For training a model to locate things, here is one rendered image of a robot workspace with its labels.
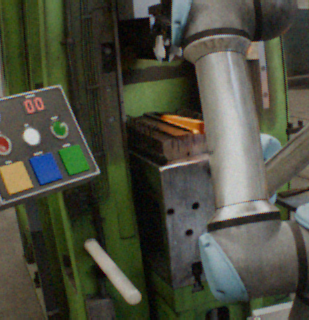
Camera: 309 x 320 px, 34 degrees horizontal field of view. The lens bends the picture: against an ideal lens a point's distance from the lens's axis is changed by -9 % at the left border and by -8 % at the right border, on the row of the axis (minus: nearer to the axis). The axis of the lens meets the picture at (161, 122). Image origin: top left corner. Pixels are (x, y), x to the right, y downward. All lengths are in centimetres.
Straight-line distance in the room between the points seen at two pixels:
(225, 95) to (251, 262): 26
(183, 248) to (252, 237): 102
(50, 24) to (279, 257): 118
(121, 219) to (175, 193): 27
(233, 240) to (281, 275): 9
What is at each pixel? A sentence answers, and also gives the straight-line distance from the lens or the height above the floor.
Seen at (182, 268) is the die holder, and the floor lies 54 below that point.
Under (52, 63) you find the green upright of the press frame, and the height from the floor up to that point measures 126.
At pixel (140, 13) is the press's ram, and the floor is 138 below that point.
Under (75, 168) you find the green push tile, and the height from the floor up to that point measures 99.
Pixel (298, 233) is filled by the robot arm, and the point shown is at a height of 103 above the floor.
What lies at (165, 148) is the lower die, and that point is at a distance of 171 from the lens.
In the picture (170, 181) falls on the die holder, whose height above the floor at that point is 87.
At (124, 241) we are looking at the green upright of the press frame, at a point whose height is 61.
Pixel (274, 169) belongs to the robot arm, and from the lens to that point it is 122.
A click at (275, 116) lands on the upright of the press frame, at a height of 96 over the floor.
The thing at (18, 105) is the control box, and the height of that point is 117.
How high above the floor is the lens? 135
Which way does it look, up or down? 11 degrees down
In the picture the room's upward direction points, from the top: 6 degrees counter-clockwise
